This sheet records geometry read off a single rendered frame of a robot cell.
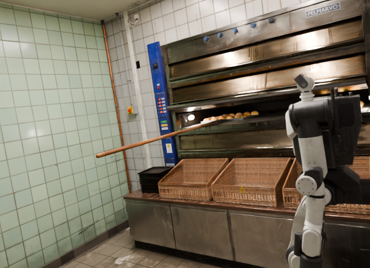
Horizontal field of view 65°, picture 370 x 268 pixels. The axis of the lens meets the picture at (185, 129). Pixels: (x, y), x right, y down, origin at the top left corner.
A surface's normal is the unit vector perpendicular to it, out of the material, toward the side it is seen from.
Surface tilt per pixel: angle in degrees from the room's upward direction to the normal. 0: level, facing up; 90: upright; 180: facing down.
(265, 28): 90
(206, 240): 91
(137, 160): 90
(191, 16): 90
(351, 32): 70
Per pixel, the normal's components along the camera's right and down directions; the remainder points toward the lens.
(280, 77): -0.58, -0.20
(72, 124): 0.81, -0.07
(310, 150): -0.53, 0.11
